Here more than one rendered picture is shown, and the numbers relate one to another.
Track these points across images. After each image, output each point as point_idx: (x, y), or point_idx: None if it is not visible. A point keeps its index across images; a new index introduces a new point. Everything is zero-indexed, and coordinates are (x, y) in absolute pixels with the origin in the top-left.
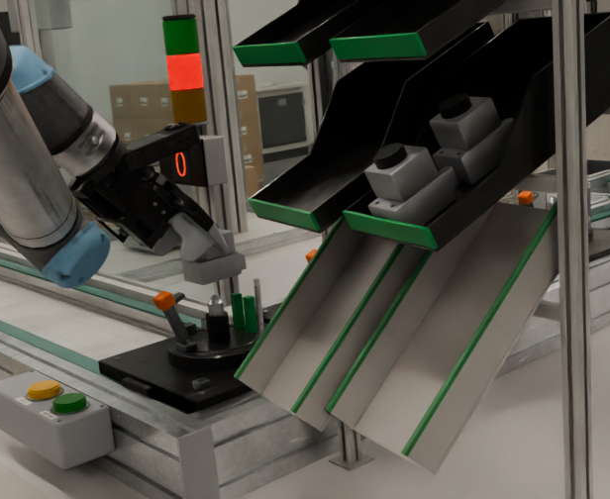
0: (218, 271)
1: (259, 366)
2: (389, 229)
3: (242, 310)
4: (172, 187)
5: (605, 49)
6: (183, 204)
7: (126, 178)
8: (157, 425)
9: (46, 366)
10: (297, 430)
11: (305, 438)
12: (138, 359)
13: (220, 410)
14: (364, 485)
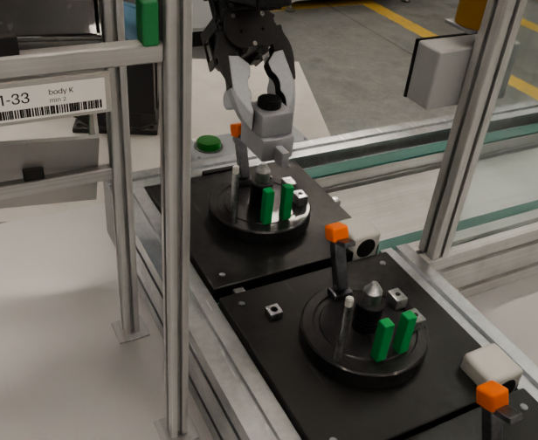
0: (249, 140)
1: None
2: None
3: (283, 202)
4: (223, 30)
5: None
6: (214, 50)
7: (221, 2)
8: (136, 173)
9: (312, 144)
10: (141, 270)
11: (144, 283)
12: (277, 174)
13: (138, 201)
14: (79, 325)
